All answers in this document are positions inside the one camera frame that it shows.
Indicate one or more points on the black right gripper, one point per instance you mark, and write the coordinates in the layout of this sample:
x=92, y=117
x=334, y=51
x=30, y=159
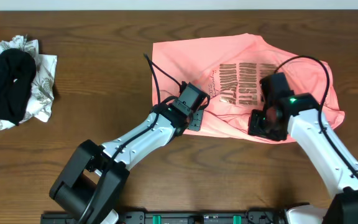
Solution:
x=258, y=123

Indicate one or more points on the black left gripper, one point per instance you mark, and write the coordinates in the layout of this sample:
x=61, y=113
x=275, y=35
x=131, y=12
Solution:
x=196, y=120

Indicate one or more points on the pink printed t-shirt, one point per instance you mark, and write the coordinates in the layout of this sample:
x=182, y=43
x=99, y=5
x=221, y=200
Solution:
x=229, y=70

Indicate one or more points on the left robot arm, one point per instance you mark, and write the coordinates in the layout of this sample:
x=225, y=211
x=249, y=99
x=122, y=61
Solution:
x=91, y=182

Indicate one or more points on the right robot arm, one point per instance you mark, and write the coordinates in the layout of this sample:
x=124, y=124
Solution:
x=299, y=117

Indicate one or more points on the white floral patterned cloth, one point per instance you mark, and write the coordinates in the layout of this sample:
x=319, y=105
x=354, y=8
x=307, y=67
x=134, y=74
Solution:
x=41, y=98

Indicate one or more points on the black garment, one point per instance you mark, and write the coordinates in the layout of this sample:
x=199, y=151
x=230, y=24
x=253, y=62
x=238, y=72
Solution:
x=17, y=72

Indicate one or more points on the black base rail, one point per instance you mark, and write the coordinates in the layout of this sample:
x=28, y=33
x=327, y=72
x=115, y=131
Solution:
x=263, y=216

